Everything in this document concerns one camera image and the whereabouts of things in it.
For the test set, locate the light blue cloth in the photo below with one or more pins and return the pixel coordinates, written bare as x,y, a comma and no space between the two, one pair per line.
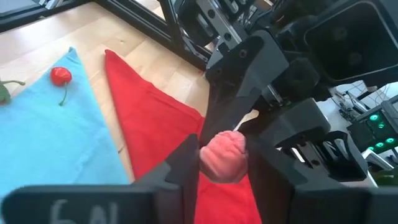
46,140

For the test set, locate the pink textured toy fruit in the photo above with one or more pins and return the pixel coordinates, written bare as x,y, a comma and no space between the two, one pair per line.
224,158

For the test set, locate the black device with green lights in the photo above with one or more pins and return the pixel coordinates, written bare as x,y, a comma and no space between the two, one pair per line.
373,130

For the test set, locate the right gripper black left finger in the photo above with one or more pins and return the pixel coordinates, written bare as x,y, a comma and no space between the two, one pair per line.
177,186

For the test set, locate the red cloth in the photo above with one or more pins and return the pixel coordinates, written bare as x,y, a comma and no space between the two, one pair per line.
155,124

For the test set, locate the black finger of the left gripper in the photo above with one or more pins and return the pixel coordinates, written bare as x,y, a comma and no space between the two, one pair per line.
295,121
236,77

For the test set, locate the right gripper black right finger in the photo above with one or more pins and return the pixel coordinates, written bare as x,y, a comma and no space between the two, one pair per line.
280,193

